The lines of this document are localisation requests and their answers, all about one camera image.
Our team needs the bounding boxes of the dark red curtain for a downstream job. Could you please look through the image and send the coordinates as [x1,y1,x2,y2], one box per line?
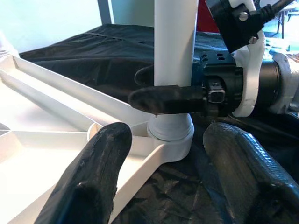
[196,7,220,33]

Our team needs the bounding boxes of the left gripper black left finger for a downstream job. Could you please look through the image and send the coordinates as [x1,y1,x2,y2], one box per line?
[35,122,133,224]

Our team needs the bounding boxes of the white plastic table top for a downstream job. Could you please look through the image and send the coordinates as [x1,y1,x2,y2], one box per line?
[0,55,195,224]

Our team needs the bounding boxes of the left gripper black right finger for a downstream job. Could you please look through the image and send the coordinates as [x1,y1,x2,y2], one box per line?
[202,122,299,224]

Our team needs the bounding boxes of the black plastic table cover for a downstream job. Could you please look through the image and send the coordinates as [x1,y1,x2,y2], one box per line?
[18,23,299,224]

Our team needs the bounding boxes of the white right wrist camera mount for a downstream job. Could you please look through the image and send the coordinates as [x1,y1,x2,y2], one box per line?
[205,0,267,117]

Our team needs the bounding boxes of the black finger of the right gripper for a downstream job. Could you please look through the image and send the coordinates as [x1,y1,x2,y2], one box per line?
[128,85,208,115]
[135,64,155,86]

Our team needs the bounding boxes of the dark grey wall post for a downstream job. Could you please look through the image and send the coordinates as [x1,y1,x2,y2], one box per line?
[97,0,113,26]

